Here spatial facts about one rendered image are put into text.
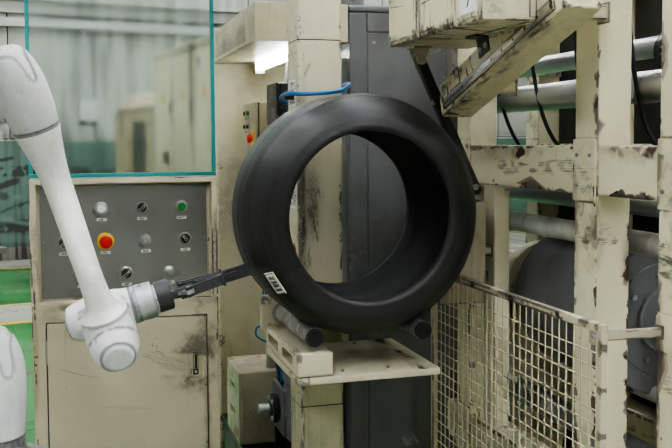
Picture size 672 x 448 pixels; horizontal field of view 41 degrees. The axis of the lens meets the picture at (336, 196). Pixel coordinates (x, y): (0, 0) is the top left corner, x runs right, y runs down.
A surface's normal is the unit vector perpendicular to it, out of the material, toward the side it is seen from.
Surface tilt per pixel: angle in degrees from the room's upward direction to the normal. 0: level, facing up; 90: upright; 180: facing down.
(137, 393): 90
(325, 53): 90
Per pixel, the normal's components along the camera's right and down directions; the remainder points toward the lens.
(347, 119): 0.23, -0.12
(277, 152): -0.40, -0.36
